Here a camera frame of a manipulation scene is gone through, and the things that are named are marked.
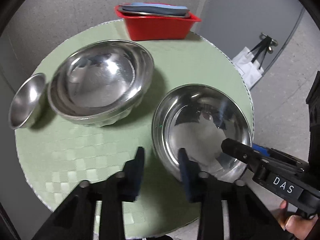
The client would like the blue square plate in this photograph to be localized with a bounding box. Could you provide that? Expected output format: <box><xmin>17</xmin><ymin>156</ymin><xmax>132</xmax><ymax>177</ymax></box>
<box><xmin>119</xmin><ymin>2</ymin><xmax>189</xmax><ymax>16</ymax></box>

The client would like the small steel bowl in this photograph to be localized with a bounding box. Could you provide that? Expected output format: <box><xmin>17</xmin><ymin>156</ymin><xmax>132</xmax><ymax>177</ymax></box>
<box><xmin>8</xmin><ymin>73</ymin><xmax>47</xmax><ymax>130</ymax></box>

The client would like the red plastic tub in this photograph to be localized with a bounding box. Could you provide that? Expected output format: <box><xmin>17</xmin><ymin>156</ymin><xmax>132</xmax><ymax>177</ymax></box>
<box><xmin>114</xmin><ymin>5</ymin><xmax>201</xmax><ymax>41</ymax></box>

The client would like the large steel bowl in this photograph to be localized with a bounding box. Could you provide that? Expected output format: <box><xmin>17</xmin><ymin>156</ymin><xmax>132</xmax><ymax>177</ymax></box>
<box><xmin>47</xmin><ymin>40</ymin><xmax>155</xmax><ymax>127</ymax></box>

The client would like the green checkered table mat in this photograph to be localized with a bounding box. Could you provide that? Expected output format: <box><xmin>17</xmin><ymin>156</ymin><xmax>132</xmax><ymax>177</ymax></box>
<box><xmin>15</xmin><ymin>33</ymin><xmax>254</xmax><ymax>238</ymax></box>

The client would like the white tote bag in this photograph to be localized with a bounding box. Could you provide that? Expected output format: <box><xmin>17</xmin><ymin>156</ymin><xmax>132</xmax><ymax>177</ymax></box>
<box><xmin>232</xmin><ymin>47</ymin><xmax>264</xmax><ymax>89</ymax></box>

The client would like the person's right hand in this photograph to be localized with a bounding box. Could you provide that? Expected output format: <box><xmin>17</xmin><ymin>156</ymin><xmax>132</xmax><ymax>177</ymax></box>
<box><xmin>276</xmin><ymin>200</ymin><xmax>319</xmax><ymax>239</ymax></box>

